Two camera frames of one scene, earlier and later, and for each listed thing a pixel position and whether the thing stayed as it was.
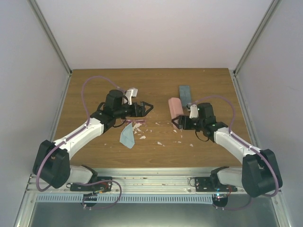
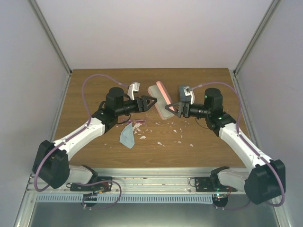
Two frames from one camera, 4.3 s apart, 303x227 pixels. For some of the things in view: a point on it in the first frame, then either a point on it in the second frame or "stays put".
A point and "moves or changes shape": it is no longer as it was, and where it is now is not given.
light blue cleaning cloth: [127, 137] stays put
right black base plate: [212, 184] stays put
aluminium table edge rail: [139, 180] stays put
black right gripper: [175, 124] -> [185, 109]
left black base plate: [100, 185] stays put
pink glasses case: [175, 108] moves or changes shape
